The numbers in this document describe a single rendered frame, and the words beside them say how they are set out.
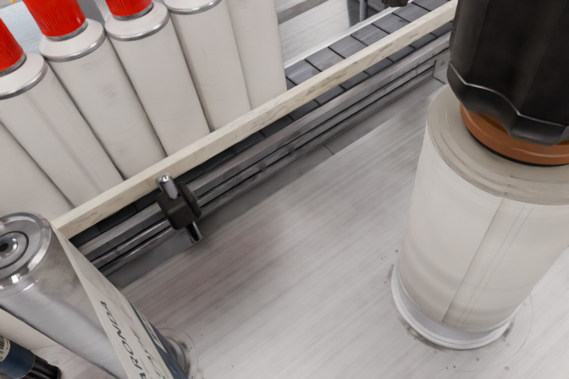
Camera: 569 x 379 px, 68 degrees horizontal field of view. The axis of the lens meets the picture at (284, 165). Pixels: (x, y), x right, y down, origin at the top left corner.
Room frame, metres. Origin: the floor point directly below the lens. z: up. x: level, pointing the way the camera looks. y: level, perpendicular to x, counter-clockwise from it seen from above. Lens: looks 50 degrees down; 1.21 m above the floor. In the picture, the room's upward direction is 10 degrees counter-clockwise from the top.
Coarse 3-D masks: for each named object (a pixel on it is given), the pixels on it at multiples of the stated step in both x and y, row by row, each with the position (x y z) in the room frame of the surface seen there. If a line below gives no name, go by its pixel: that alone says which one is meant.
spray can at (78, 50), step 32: (32, 0) 0.29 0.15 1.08; (64, 0) 0.30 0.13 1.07; (64, 32) 0.29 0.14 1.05; (96, 32) 0.31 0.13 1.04; (64, 64) 0.29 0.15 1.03; (96, 64) 0.29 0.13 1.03; (96, 96) 0.29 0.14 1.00; (128, 96) 0.30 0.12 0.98; (96, 128) 0.29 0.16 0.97; (128, 128) 0.29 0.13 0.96; (128, 160) 0.29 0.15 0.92; (160, 160) 0.30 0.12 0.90
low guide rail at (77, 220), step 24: (456, 0) 0.47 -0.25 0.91; (432, 24) 0.44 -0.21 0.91; (384, 48) 0.40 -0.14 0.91; (336, 72) 0.37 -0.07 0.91; (288, 96) 0.34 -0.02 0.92; (312, 96) 0.36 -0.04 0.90; (240, 120) 0.32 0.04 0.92; (264, 120) 0.33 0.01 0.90; (192, 144) 0.30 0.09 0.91; (216, 144) 0.30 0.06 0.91; (168, 168) 0.27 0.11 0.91; (120, 192) 0.25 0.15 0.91; (144, 192) 0.26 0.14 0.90; (72, 216) 0.23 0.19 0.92; (96, 216) 0.24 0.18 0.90
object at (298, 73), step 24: (432, 0) 0.54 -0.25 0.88; (384, 24) 0.50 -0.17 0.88; (408, 24) 0.49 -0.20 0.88; (336, 48) 0.46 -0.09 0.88; (360, 48) 0.45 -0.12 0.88; (408, 48) 0.44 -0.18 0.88; (288, 72) 0.43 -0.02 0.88; (312, 72) 0.42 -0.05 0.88; (360, 72) 0.41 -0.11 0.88; (336, 96) 0.37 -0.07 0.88; (288, 120) 0.34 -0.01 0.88; (240, 144) 0.32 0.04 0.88; (192, 168) 0.30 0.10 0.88; (120, 216) 0.25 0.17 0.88; (72, 240) 0.23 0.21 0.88
